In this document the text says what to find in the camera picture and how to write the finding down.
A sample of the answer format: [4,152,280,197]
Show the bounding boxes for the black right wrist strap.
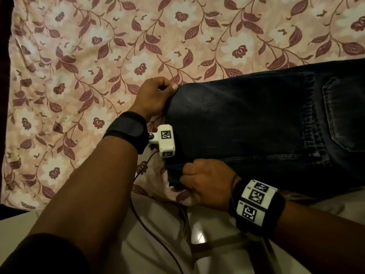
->
[228,179,286,238]

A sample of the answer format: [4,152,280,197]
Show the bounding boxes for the pink floral bed sheet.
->
[1,0,365,210]

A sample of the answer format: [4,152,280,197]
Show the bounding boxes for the black left wrist strap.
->
[103,111,149,155]

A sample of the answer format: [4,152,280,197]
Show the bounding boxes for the person's right hand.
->
[180,159,241,212]

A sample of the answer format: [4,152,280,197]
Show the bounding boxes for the black wrist strap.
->
[228,179,286,238]
[103,111,149,155]

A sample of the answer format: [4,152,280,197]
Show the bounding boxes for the black sleeve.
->
[0,232,92,274]

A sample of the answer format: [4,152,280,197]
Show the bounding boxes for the person's left hand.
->
[128,76,179,122]

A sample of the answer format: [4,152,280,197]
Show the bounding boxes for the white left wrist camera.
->
[148,124,176,158]

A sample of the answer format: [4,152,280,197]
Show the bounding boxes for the person's right forearm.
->
[268,200,365,274]

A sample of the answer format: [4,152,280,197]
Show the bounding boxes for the dark blue denim jeans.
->
[165,58,365,201]

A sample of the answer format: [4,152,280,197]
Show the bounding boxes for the dark cable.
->
[130,150,186,274]

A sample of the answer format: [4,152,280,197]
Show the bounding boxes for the person's left forearm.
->
[27,135,139,270]

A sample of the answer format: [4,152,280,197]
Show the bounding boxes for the white marker right wrist tracker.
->
[236,180,278,226]

